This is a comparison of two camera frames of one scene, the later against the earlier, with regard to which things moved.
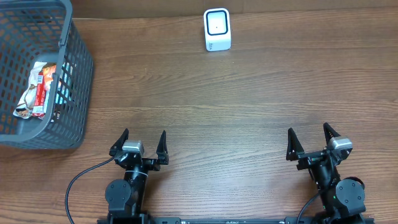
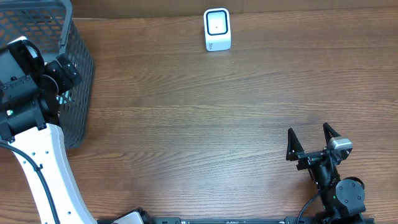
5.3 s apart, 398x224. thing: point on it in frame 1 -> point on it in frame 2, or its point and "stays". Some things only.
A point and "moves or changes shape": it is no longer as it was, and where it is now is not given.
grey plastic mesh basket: [32, 31] stays
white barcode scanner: [217, 24] stays
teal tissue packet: [63, 95] moves or changes shape
